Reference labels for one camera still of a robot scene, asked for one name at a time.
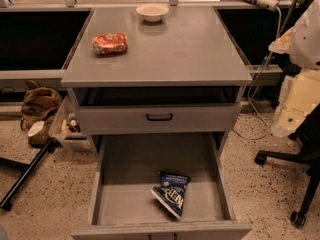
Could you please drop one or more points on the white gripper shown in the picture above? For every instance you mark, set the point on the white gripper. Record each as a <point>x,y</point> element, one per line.
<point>306,42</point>

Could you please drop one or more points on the blue chip bag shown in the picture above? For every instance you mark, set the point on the blue chip bag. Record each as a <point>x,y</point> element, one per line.
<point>171,192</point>

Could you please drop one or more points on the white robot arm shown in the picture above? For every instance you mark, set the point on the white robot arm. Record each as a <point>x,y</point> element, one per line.
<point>305,42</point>

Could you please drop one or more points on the closed top drawer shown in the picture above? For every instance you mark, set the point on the closed top drawer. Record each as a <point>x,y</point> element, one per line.
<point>101,120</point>

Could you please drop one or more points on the grey drawer cabinet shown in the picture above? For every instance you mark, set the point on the grey drawer cabinet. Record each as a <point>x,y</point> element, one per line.
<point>187,59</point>

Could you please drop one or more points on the red chip bag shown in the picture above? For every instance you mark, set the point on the red chip bag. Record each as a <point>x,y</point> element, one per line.
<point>107,43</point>

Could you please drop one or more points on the open middle drawer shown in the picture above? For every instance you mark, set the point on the open middle drawer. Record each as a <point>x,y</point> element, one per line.
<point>123,207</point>

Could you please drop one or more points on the white bowl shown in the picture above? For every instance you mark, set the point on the white bowl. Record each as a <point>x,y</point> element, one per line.
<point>152,12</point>

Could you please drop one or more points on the clear plastic bin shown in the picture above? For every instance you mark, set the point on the clear plastic bin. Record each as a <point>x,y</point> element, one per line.
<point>66,128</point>

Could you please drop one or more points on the brown backpack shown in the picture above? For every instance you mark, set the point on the brown backpack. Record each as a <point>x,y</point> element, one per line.
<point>39,104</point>

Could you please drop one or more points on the black metal stand leg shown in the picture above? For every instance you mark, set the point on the black metal stand leg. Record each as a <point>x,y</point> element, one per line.
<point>26,170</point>

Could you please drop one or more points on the black drawer handle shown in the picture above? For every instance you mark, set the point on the black drawer handle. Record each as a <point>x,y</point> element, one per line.
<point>159,117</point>

